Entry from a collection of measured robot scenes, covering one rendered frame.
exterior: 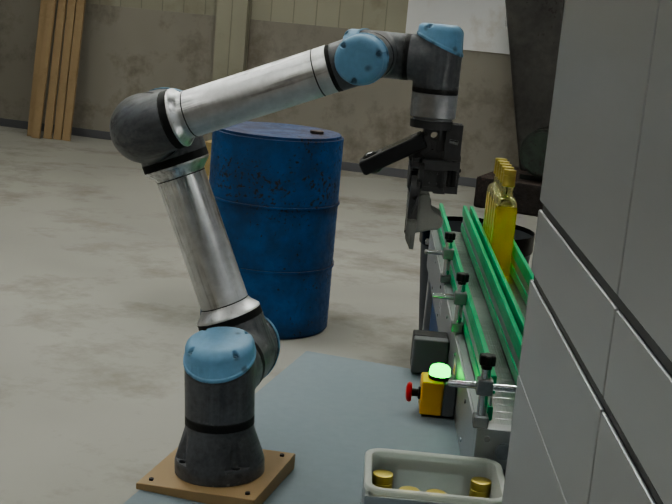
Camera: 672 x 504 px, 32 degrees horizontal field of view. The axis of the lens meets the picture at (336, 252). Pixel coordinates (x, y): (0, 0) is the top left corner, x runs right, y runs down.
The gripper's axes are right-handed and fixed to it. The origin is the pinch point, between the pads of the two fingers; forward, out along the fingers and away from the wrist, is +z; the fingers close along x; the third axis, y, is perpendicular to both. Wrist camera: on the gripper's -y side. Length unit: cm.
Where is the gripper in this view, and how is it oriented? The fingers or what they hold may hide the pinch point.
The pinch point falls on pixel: (407, 238)
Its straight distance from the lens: 198.2
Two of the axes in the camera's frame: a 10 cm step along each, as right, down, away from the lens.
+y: 10.0, 0.9, -0.2
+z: -0.9, 9.7, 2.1
